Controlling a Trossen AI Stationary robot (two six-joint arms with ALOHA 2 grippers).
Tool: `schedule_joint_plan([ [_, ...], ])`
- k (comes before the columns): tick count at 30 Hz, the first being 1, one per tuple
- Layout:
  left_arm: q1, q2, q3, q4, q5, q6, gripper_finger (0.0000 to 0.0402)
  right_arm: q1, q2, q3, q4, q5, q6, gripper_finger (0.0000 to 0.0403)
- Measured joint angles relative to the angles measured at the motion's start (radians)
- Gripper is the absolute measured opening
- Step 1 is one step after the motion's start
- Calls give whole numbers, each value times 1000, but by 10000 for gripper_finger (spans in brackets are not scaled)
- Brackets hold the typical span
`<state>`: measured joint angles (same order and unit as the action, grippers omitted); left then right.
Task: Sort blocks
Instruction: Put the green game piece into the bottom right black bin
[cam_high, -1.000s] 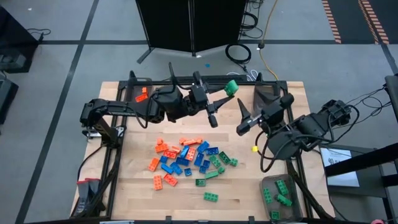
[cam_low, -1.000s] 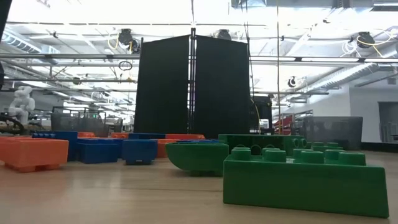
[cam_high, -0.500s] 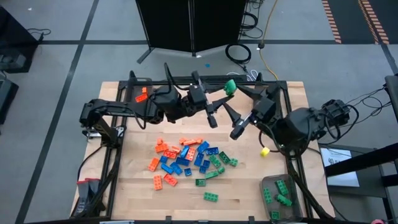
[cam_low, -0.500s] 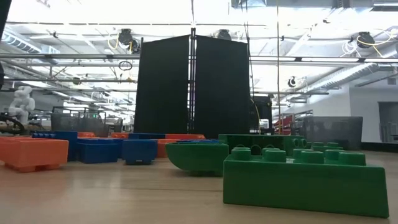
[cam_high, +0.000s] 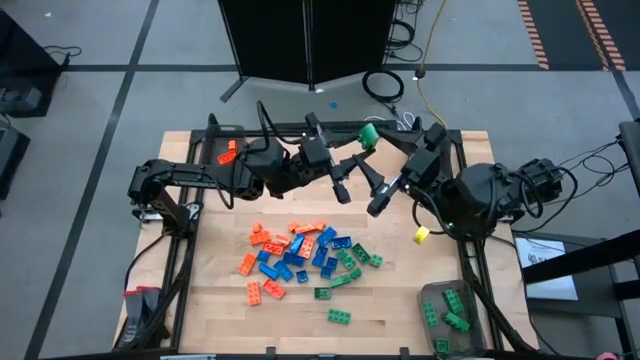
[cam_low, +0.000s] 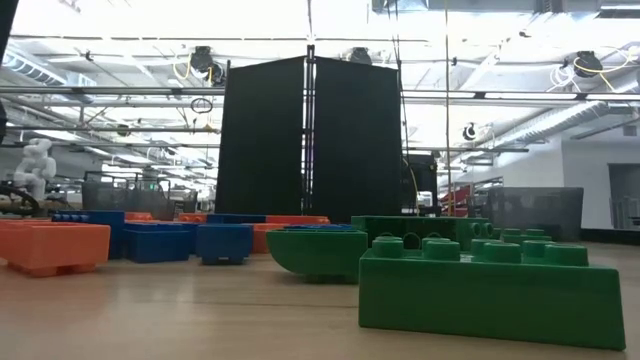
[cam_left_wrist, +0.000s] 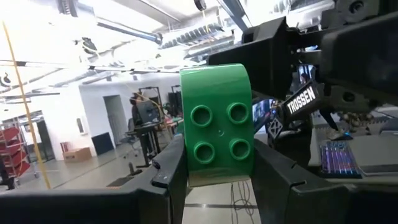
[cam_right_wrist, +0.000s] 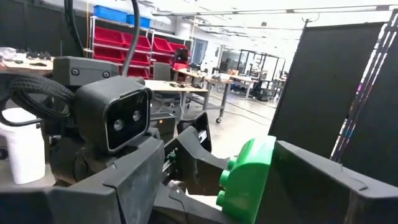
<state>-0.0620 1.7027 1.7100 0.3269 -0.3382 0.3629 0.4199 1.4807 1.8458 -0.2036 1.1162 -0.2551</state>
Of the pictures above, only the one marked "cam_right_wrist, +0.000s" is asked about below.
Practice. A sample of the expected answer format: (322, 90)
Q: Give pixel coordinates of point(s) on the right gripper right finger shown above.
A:
(311, 193)

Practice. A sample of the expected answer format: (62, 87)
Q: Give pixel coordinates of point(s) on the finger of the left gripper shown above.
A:
(192, 165)
(196, 127)

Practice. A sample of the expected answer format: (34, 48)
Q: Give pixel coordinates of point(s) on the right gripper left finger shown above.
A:
(130, 193)

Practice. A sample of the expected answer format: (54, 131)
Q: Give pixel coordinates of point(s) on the green six-stud brick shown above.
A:
(248, 180)

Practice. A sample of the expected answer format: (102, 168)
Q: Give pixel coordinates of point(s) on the wooden workbench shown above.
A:
(217, 80)
(174, 87)
(26, 64)

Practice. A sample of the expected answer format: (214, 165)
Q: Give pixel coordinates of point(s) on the white cylindrical object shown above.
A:
(21, 149)

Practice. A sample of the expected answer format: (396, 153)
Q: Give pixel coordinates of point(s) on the grey chair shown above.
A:
(161, 71)

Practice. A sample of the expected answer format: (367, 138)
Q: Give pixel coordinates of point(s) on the black folding screen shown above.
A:
(323, 93)

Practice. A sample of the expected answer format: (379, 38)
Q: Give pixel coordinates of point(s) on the red storage bin shelf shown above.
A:
(112, 43)

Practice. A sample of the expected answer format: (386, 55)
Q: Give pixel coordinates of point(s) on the blue storage bin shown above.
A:
(110, 14)
(138, 21)

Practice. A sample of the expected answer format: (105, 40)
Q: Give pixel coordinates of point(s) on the black frame workstation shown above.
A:
(258, 68)

